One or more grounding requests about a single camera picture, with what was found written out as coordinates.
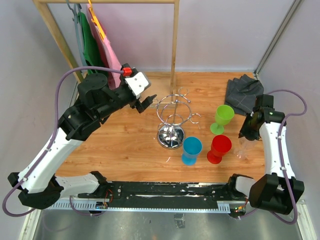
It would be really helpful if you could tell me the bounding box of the clear wine glass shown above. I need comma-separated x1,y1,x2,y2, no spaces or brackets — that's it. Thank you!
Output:
233,137,258,160

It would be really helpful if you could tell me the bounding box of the green wine glass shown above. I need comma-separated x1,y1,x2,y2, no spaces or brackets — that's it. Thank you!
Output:
210,104,235,135

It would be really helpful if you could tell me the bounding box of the red wine glass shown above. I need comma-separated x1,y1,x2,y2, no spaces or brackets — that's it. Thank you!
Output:
206,134,232,164

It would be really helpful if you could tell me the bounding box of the blue wine glass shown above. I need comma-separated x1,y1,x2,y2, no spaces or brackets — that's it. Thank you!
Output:
181,136,203,166

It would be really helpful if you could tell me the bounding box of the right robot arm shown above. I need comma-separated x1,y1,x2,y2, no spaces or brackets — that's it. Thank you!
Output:
226,94,305,215

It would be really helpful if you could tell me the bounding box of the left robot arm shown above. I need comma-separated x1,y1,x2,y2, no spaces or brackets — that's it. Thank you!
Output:
8,70,155,210

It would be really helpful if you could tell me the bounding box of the chrome wine glass rack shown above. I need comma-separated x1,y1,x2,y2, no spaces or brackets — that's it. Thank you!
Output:
152,87,202,150

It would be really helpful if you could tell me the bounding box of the wooden clothes rack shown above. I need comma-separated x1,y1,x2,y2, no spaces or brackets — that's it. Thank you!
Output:
33,0,180,97

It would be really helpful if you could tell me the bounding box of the pink garment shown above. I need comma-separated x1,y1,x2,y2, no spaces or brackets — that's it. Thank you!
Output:
86,3,126,90

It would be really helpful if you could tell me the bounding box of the grey folded cloth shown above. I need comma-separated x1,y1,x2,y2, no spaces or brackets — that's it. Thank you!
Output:
224,74,264,116

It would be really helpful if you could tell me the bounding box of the green garment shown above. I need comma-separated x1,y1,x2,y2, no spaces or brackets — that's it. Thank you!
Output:
77,12,105,67

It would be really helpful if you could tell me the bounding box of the orange hanger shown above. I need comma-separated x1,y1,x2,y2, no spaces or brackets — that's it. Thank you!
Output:
88,0,106,41

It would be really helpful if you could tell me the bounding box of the grey-blue hanger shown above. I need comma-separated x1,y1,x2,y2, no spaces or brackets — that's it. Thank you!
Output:
65,0,87,66

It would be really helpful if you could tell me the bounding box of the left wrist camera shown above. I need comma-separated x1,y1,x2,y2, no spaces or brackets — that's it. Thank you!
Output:
121,63,151,99

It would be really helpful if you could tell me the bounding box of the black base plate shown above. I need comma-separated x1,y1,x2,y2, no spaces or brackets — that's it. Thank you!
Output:
77,181,246,210

